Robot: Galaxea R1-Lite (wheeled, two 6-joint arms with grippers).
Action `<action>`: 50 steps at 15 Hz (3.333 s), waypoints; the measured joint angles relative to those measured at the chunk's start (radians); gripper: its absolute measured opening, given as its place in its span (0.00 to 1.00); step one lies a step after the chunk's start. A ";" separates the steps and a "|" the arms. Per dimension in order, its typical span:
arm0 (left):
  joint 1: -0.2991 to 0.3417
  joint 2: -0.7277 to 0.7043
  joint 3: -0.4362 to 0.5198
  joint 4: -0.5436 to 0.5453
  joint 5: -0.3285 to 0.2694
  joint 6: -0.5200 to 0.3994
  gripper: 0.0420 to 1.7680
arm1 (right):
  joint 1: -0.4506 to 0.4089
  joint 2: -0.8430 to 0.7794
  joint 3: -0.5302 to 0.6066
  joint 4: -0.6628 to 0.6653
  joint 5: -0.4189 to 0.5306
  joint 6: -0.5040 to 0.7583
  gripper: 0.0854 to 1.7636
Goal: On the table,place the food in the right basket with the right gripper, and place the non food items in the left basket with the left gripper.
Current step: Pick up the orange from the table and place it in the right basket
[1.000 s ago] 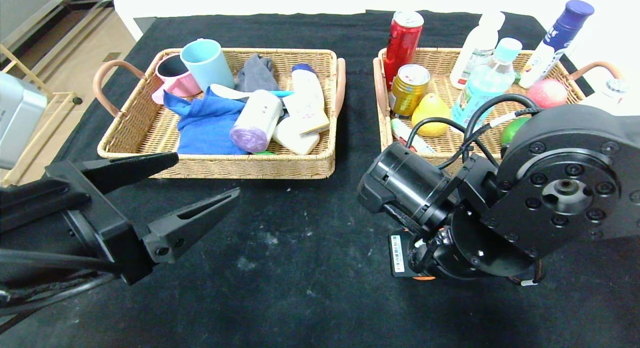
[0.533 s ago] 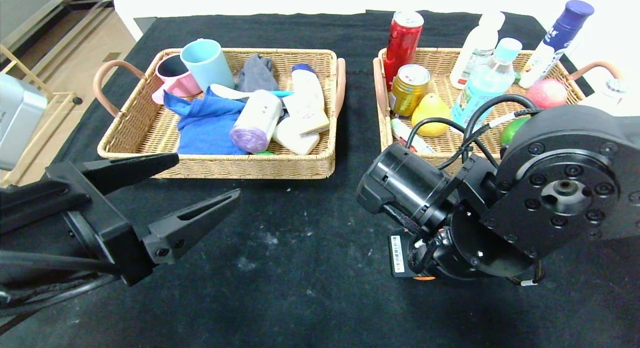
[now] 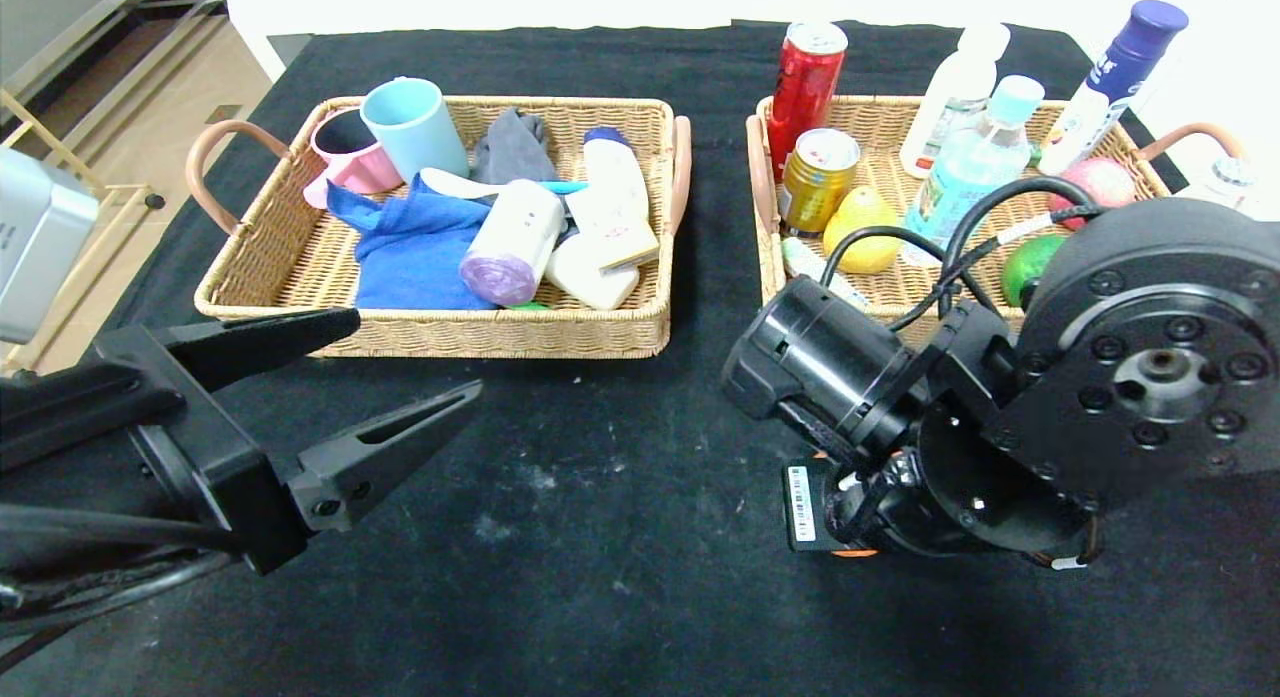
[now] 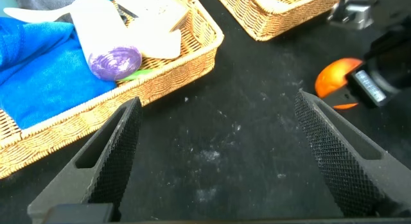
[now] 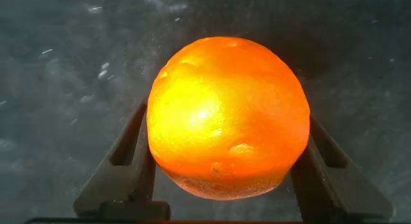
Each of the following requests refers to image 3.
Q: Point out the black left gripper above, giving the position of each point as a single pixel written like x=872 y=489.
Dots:
x=215 y=457

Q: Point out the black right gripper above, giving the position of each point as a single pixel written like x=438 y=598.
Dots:
x=803 y=505

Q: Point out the purple trash bag roll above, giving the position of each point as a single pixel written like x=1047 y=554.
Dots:
x=515 y=242

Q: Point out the red Hi-Chew candy pack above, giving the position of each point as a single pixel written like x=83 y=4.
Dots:
x=800 y=257

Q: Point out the yellow lemon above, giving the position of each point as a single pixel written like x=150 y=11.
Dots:
x=860 y=212

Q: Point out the playing card box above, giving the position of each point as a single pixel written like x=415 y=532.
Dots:
x=625 y=232

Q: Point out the clear water bottle blue cap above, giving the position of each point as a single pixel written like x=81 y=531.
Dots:
x=960 y=177

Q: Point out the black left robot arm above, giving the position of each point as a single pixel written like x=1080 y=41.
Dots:
x=80 y=477

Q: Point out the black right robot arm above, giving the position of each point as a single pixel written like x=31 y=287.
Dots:
x=1150 y=377

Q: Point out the wicker basket with toiletries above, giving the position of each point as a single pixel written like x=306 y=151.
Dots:
x=300 y=267

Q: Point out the wicker basket with food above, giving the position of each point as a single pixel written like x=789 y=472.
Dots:
x=890 y=137

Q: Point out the blue cloth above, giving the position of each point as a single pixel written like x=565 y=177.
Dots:
x=410 y=257

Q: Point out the black tablecloth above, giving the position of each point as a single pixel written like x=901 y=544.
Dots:
x=600 y=597

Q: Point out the small green plastic item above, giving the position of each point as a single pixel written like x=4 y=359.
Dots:
x=530 y=305

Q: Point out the pink plastic cup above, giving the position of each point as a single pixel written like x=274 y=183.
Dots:
x=355 y=172

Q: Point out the white and blue toothbrush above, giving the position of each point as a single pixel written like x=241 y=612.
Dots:
x=450 y=182

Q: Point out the light teal plastic cup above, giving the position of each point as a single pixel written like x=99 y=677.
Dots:
x=420 y=137

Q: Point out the white soap box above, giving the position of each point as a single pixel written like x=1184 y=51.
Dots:
x=590 y=282

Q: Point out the beige wheeled rack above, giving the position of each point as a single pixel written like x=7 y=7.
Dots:
x=120 y=189

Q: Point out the grey cloth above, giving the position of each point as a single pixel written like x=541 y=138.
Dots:
x=510 y=147

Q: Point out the gold drink can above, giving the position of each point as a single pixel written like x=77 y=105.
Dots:
x=815 y=192

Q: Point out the green citrus fruit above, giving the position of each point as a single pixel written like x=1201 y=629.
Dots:
x=1025 y=272

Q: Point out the white lotion bottle blue cap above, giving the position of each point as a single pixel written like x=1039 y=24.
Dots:
x=612 y=157

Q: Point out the white table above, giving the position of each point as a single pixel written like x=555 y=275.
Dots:
x=450 y=2

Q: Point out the red drink can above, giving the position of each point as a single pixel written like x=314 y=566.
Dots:
x=805 y=87

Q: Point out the red apple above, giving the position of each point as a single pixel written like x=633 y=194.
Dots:
x=1105 y=182

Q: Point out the white bottle purple cap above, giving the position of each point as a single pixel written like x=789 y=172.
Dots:
x=1090 y=107

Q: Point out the white yogurt bottle green label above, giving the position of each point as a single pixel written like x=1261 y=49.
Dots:
x=1230 y=182

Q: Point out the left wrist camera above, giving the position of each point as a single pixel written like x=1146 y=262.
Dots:
x=40 y=247

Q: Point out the grey metal shelf frame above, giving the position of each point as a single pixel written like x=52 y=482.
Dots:
x=110 y=9

